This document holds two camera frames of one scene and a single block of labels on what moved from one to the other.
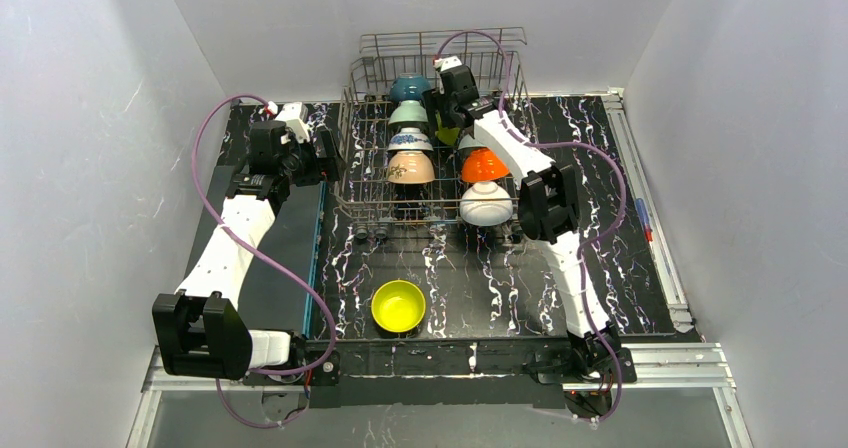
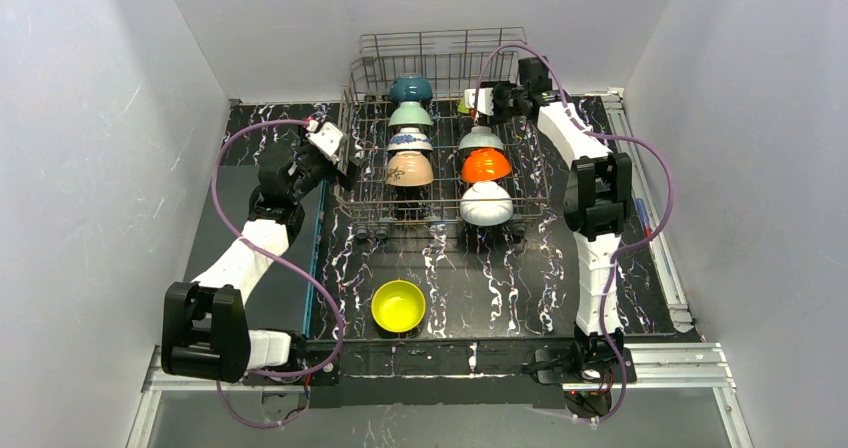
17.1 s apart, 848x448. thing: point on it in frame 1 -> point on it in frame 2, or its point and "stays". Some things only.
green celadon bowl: x=408 y=111 stays
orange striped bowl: x=480 y=164 stays
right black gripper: x=438 y=110 -> x=499 y=100
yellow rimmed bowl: x=398 y=306 stays
